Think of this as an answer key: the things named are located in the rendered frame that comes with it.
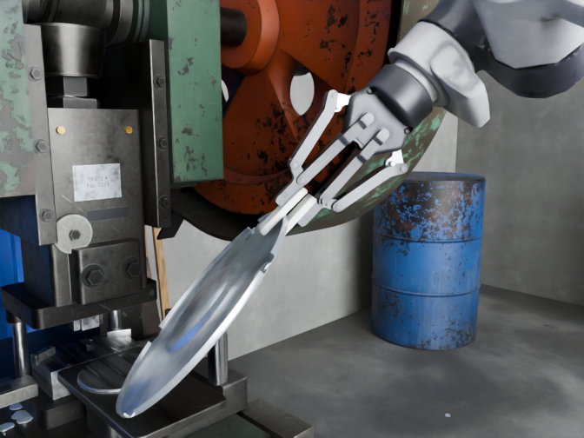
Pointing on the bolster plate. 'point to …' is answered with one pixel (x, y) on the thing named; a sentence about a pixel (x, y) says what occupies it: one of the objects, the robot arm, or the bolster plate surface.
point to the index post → (218, 361)
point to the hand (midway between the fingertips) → (287, 214)
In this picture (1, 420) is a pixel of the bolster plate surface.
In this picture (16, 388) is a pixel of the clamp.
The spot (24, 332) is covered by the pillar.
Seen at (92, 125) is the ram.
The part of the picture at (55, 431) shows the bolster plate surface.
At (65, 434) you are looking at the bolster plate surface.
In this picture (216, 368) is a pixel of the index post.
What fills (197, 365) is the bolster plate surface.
